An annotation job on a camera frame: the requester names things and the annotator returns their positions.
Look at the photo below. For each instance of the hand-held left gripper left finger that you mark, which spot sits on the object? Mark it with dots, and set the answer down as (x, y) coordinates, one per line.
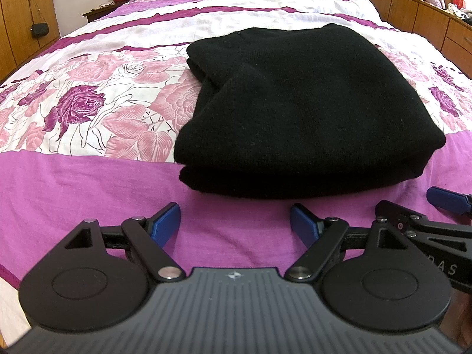
(167, 224)

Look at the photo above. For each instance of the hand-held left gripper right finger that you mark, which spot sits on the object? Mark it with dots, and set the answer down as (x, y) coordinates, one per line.
(303, 225)

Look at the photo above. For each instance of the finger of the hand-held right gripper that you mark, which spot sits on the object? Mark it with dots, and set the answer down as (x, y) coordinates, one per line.
(409, 218)
(448, 200)

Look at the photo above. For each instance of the black knit cardigan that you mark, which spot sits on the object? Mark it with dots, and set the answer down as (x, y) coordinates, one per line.
(295, 110)

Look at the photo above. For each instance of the purple floral bed blanket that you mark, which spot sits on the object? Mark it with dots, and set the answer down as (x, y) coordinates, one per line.
(92, 177)

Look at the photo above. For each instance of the brown wooden dresser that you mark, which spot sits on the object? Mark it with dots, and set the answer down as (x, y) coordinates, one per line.
(416, 18)

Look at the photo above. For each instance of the white crumpled cloth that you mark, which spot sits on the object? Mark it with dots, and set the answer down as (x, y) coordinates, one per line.
(460, 10)

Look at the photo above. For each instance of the pink round item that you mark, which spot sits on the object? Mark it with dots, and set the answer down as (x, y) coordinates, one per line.
(433, 2)

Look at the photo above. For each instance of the dark wooden nightstand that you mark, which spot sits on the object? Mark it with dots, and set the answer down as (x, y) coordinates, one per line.
(99, 10)

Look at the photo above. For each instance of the small black hanging bag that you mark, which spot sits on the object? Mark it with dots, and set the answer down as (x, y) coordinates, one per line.
(40, 30)

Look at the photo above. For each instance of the brown wooden wardrobe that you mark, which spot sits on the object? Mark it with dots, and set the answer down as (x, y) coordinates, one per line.
(18, 18)

